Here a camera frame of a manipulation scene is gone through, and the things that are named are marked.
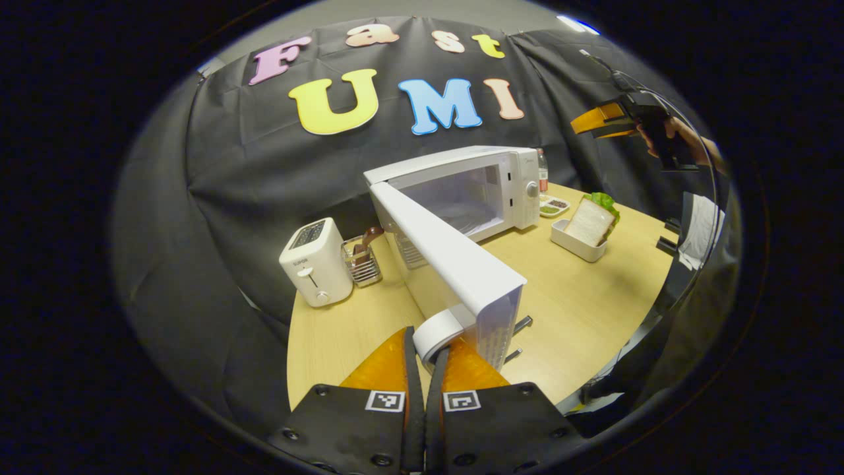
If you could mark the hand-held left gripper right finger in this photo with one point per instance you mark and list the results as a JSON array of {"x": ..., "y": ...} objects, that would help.
[{"x": 435, "y": 409}]

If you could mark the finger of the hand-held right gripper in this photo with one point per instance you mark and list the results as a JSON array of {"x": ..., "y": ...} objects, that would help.
[
  {"x": 603, "y": 117},
  {"x": 620, "y": 133}
]

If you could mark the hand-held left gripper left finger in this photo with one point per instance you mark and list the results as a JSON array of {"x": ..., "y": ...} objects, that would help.
[{"x": 414, "y": 396}]

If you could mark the lettuce sandwich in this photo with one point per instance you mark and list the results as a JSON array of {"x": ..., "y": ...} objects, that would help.
[{"x": 590, "y": 224}]

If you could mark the white microwave oven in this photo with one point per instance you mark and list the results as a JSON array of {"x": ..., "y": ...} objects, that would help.
[{"x": 461, "y": 264}]

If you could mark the clear plastic bottle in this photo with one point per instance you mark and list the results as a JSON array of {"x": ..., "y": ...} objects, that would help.
[{"x": 542, "y": 175}]

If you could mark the ceiling light panel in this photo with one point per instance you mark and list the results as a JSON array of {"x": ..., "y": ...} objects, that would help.
[{"x": 577, "y": 24}]

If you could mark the white divided bean dish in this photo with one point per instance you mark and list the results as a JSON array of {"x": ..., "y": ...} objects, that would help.
[{"x": 554, "y": 206}]

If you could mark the black table clamp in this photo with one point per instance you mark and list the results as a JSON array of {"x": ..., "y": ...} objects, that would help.
[{"x": 669, "y": 245}]

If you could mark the white rectangular tray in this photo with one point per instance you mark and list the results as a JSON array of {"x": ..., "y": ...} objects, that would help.
[{"x": 577, "y": 249}]

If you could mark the white cloth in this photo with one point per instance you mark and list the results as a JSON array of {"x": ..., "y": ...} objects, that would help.
[{"x": 702, "y": 231}]

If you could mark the white toaster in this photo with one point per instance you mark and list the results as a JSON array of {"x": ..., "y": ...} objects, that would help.
[{"x": 316, "y": 264}]

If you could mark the black backdrop cloth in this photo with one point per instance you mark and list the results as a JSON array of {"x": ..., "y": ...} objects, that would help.
[{"x": 231, "y": 185}]

